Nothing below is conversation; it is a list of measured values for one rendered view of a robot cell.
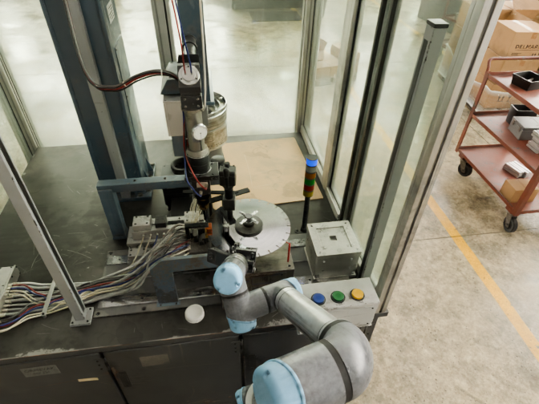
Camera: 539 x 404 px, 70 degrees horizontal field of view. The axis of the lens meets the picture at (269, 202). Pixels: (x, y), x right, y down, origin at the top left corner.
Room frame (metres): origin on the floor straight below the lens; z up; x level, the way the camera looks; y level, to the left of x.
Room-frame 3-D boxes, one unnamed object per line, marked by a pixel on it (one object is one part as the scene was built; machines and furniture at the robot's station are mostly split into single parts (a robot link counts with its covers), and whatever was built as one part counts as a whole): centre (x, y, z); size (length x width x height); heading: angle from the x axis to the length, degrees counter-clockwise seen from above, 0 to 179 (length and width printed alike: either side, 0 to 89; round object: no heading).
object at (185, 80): (1.20, 0.27, 1.45); 0.35 x 0.07 x 0.28; 10
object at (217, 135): (1.82, 0.39, 0.93); 0.31 x 0.31 x 0.36
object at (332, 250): (1.09, -0.26, 0.82); 0.18 x 0.18 x 0.15; 10
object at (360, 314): (0.82, -0.25, 0.82); 0.28 x 0.11 x 0.15; 100
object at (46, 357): (1.38, 0.45, 0.38); 1.64 x 1.35 x 0.77; 100
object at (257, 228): (1.09, 0.08, 0.96); 0.11 x 0.11 x 0.03
